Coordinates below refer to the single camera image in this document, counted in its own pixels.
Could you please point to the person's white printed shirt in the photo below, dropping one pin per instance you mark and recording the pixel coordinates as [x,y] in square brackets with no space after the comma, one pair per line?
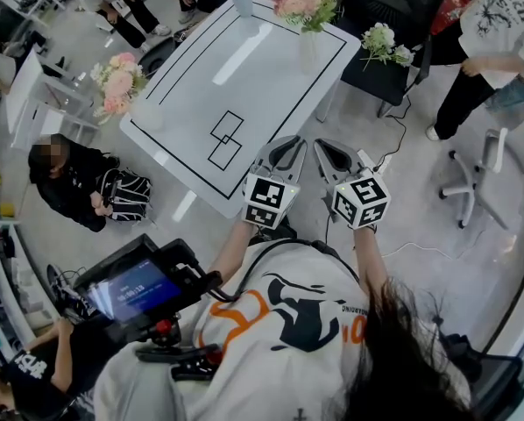
[279,358]

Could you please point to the white desk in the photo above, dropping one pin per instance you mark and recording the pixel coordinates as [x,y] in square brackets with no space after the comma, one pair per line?
[30,90]

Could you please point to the black mount clamp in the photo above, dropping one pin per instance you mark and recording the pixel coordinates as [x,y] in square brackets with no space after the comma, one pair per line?
[179,353]

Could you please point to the white table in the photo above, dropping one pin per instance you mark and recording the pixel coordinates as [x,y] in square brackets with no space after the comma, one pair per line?
[244,81]

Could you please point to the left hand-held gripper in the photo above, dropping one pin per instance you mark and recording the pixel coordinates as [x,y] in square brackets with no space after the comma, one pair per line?
[268,200]

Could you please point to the person's right forearm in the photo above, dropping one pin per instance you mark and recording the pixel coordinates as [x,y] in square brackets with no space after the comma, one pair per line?
[369,261]

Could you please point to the pink peach mixed flowers bouquet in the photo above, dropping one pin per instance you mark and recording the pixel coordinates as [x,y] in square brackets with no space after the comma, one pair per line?
[306,2]

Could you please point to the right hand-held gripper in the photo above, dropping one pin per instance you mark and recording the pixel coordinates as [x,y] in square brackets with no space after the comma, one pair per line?
[363,200]

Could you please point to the dark round bag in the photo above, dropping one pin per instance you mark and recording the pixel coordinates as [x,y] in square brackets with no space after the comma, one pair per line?
[157,57]

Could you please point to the black monitor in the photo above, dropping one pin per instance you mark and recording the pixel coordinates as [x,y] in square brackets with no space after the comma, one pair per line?
[130,294]

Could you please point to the light blue cup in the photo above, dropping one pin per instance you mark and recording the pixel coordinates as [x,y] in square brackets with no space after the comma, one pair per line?
[242,2]

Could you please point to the black office chair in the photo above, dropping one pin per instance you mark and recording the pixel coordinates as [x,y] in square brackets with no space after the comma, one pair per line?
[398,7]

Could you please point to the white power strip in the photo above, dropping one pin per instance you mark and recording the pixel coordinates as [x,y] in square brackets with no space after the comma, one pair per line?
[382,164]

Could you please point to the person's left forearm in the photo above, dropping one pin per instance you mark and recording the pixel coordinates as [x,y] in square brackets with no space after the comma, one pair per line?
[231,252]

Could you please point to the white shelf unit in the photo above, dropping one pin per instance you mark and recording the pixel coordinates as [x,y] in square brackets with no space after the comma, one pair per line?
[12,287]

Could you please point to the white swivel chair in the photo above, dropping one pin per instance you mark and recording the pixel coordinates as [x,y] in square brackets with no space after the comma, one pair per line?
[494,178]

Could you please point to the black white backpack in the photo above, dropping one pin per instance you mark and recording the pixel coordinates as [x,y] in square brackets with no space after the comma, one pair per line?
[128,195]

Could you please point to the white flowers sprig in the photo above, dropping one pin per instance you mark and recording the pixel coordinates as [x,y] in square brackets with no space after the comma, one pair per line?
[384,44]

